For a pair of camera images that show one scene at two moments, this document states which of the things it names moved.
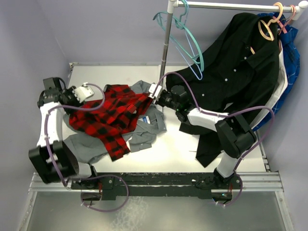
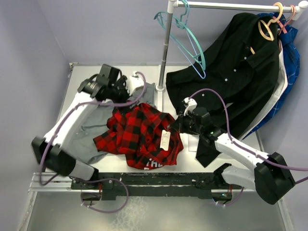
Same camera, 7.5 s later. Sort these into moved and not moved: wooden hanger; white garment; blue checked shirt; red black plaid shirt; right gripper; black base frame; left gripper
Moved: red black plaid shirt; left gripper; right gripper
Not moved: blue checked shirt; white garment; black base frame; wooden hanger
